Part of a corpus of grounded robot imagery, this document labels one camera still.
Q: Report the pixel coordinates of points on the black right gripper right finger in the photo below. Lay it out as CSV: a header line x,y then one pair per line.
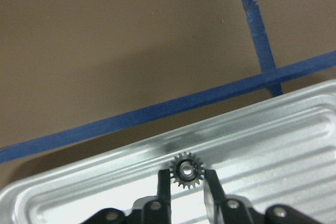
x,y
214,196

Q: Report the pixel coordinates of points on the small black bearing gear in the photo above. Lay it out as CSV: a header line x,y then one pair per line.
x,y
187,170

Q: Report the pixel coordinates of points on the ribbed silver metal tray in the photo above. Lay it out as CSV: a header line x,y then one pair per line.
x,y
279,151

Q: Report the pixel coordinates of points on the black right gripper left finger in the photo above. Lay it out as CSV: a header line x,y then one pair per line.
x,y
164,195

